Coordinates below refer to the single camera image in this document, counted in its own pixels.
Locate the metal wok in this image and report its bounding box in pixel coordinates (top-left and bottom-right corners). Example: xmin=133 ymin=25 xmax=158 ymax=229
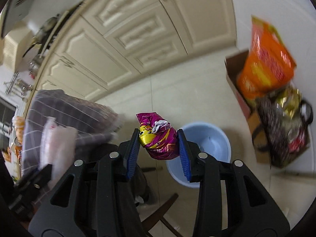
xmin=32 ymin=15 xmax=65 ymax=45

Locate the beige vented appliance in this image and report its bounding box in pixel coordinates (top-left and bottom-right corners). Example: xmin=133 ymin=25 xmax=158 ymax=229
xmin=0 ymin=33 xmax=32 ymax=72

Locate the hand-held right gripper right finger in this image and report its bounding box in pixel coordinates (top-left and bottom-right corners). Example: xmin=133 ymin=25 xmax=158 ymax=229
xmin=177 ymin=128 xmax=290 ymax=237

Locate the light blue plastic bin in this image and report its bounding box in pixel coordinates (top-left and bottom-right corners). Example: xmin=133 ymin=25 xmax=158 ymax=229
xmin=166 ymin=121 xmax=231 ymax=188

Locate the orange rice bag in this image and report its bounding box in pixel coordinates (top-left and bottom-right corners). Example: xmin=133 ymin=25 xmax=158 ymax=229
xmin=237 ymin=15 xmax=297 ymax=100

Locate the white range hood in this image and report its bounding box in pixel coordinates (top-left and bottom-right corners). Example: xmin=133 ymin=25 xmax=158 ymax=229
xmin=0 ymin=0 xmax=42 ymax=37

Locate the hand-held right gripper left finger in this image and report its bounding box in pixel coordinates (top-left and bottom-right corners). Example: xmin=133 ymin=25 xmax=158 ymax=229
xmin=28 ymin=128 xmax=146 ymax=237

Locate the person's grey trouser leg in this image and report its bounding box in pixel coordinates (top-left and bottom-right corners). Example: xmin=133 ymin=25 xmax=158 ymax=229
xmin=106 ymin=143 xmax=151 ymax=203

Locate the red drink can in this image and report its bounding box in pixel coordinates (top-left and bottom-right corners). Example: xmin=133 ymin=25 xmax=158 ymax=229
xmin=289 ymin=128 xmax=309 ymax=153

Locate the white pink plastic packet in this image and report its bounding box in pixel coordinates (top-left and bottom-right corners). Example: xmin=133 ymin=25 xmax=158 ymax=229
xmin=39 ymin=117 xmax=78 ymax=185

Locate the metal rack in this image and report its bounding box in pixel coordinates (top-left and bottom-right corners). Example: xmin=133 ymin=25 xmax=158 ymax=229
xmin=5 ymin=71 xmax=32 ymax=97

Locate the cream kitchen cabinet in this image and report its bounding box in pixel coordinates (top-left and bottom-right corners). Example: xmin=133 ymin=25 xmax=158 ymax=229
xmin=37 ymin=0 xmax=237 ymax=102

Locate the steel pot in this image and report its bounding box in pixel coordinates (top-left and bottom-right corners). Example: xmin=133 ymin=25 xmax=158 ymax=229
xmin=29 ymin=56 xmax=43 ymax=72

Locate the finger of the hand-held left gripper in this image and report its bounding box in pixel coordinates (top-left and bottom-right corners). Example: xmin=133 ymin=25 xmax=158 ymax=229
xmin=13 ymin=163 xmax=53 ymax=198

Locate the purple snack wrapper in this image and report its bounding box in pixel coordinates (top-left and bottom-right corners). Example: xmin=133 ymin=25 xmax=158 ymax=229
xmin=136 ymin=112 xmax=179 ymax=161

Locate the brown cardboard box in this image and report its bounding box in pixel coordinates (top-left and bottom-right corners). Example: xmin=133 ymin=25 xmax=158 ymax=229
xmin=225 ymin=49 xmax=311 ymax=165

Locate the grey checked tablecloth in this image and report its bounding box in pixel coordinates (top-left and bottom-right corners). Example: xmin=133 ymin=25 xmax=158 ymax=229
xmin=21 ymin=89 xmax=126 ymax=203

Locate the person's grey shoe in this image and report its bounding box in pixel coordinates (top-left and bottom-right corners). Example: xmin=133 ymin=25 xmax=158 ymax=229
xmin=134 ymin=195 xmax=150 ymax=206

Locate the gold foil bag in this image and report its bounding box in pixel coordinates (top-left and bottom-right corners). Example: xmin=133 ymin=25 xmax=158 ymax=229
xmin=274 ymin=86 xmax=303 ymax=119

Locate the dark patterned tote bag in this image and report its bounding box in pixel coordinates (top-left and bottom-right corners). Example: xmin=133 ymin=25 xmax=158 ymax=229
xmin=257 ymin=96 xmax=314 ymax=168

